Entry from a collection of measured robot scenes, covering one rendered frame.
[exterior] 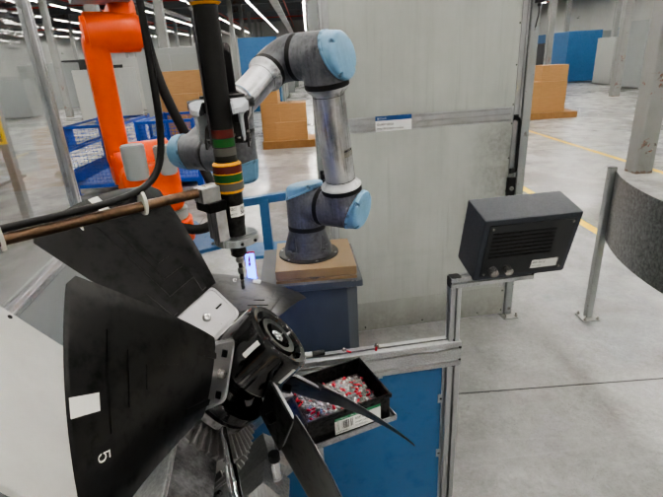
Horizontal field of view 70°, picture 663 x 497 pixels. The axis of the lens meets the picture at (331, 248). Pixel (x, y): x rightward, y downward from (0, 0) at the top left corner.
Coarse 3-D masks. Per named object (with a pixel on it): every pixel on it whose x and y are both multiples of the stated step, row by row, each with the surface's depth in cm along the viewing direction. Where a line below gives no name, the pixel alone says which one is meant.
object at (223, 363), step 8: (216, 344) 62; (224, 344) 64; (232, 344) 66; (216, 352) 62; (232, 352) 67; (216, 360) 63; (224, 360) 65; (232, 360) 67; (216, 368) 63; (224, 368) 65; (216, 376) 63; (216, 384) 63; (224, 384) 66; (224, 392) 66; (216, 400) 64; (224, 400) 66; (208, 408) 62
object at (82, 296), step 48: (96, 288) 45; (96, 336) 43; (144, 336) 49; (192, 336) 56; (96, 384) 42; (144, 384) 48; (192, 384) 56; (96, 432) 41; (144, 432) 47; (96, 480) 40; (144, 480) 48
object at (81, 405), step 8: (96, 392) 42; (72, 400) 39; (80, 400) 40; (88, 400) 41; (96, 400) 42; (72, 408) 39; (80, 408) 40; (88, 408) 41; (96, 408) 42; (72, 416) 39
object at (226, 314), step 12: (204, 300) 73; (216, 300) 74; (192, 312) 72; (204, 312) 72; (216, 312) 73; (228, 312) 73; (192, 324) 71; (204, 324) 71; (216, 324) 72; (228, 324) 73; (216, 336) 71
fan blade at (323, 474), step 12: (300, 420) 62; (300, 432) 62; (288, 444) 67; (300, 444) 64; (312, 444) 59; (288, 456) 68; (300, 456) 65; (312, 456) 60; (300, 468) 66; (312, 468) 62; (324, 468) 57; (300, 480) 67; (312, 480) 64; (324, 480) 59; (312, 492) 65; (324, 492) 61; (336, 492) 54
